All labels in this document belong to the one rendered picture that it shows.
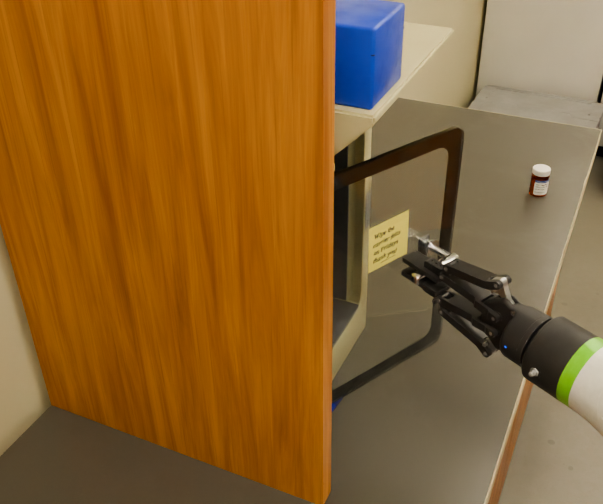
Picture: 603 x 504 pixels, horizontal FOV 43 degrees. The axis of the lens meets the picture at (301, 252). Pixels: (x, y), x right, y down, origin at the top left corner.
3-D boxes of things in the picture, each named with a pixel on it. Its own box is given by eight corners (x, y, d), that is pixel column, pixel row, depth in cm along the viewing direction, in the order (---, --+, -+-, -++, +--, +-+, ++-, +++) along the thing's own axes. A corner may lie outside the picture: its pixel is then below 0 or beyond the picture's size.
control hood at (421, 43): (279, 179, 91) (277, 100, 85) (374, 83, 115) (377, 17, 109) (370, 198, 87) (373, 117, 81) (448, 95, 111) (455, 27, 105)
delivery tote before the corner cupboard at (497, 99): (454, 174, 383) (461, 113, 364) (477, 141, 413) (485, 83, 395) (578, 200, 360) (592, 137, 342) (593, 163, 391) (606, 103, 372)
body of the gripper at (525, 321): (553, 357, 101) (498, 323, 107) (565, 307, 96) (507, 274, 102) (517, 382, 97) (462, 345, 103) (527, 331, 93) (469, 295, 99)
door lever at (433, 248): (392, 273, 112) (392, 259, 111) (437, 251, 117) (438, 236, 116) (417, 290, 109) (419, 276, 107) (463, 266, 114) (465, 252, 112)
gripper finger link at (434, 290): (450, 284, 109) (449, 288, 109) (415, 263, 114) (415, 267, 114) (435, 292, 108) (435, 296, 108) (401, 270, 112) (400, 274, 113)
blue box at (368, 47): (288, 97, 86) (286, 17, 81) (323, 67, 93) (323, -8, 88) (371, 111, 82) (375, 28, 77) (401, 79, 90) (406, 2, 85)
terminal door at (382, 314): (295, 420, 115) (289, 189, 93) (437, 337, 130) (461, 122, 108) (299, 423, 115) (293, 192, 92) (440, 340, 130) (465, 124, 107)
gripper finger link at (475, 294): (495, 326, 100) (497, 318, 99) (433, 279, 106) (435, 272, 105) (514, 314, 101) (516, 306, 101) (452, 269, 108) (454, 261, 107)
